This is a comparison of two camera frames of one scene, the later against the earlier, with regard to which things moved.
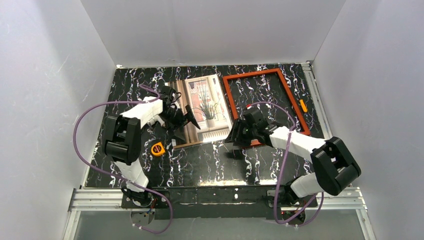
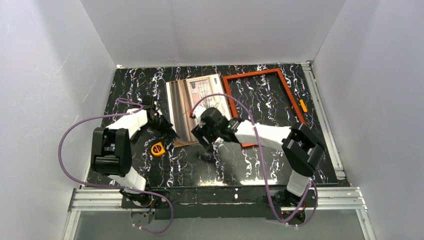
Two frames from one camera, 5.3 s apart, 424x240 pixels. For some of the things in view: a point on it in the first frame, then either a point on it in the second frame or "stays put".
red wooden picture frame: (225, 78) stays put
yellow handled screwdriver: (303, 105) stays put
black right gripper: (239, 131) → (201, 136)
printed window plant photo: (205, 97) stays put
